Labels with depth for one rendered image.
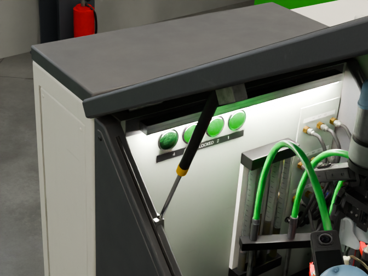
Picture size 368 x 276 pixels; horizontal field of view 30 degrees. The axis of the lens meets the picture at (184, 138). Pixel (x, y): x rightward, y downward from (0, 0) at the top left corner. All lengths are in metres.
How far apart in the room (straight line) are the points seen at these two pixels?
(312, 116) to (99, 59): 0.53
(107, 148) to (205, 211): 0.36
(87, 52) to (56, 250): 0.51
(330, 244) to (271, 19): 0.77
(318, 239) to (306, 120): 0.57
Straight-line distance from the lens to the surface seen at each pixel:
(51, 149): 1.56
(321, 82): 1.60
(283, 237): 1.63
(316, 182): 1.23
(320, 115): 1.69
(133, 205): 1.27
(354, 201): 1.27
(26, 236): 3.43
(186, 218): 1.55
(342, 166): 1.31
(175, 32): 1.62
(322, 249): 1.13
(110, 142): 1.29
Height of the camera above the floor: 2.06
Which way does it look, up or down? 29 degrees down
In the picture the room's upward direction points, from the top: 4 degrees clockwise
